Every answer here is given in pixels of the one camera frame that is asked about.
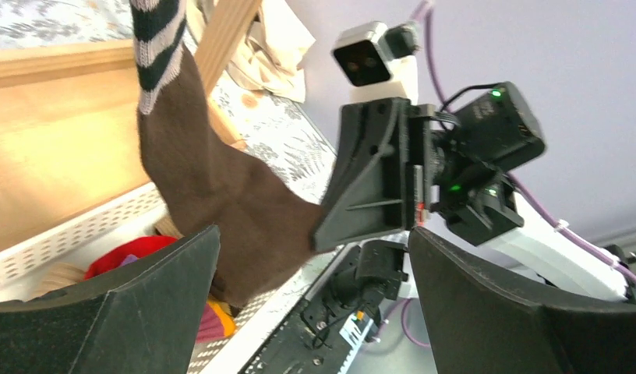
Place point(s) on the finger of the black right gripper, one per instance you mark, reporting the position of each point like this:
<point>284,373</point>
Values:
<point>367,196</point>

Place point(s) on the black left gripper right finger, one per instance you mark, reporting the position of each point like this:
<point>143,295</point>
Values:
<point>483,318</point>

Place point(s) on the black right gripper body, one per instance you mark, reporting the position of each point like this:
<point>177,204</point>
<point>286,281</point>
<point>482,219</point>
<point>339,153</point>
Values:
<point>427,129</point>

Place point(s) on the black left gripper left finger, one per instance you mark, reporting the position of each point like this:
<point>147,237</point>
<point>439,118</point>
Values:
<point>139,318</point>

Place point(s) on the red santa bear sock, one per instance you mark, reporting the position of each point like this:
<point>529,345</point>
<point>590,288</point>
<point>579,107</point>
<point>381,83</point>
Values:
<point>127,253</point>

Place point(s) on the dark brown sock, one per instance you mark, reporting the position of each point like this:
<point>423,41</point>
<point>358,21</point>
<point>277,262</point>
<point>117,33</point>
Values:
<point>266,229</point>

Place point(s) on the purple orange striped sock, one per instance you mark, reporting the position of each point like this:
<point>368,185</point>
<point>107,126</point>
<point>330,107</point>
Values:
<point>216,323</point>

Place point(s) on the tan brown sock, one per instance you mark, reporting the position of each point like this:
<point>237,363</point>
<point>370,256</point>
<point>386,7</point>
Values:
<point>61,275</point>

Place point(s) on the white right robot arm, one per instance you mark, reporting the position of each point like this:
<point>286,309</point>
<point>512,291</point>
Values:
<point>482,203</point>

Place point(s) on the wooden hanger stand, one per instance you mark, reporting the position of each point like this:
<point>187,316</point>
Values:
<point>68,137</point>

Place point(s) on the floral patterned table mat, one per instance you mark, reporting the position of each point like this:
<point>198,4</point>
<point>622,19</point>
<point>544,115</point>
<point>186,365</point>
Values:
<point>271,128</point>

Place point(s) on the white plastic basket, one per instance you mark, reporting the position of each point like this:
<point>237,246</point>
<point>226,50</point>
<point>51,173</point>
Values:
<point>84,238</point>

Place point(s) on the beige crumpled cloth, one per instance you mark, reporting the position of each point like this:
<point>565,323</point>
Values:
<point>260,44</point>

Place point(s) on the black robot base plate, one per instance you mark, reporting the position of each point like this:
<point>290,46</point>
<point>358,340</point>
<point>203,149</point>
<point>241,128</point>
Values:
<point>329,324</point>

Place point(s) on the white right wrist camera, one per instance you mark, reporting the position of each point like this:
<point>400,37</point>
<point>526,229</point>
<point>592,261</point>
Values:
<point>379,61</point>

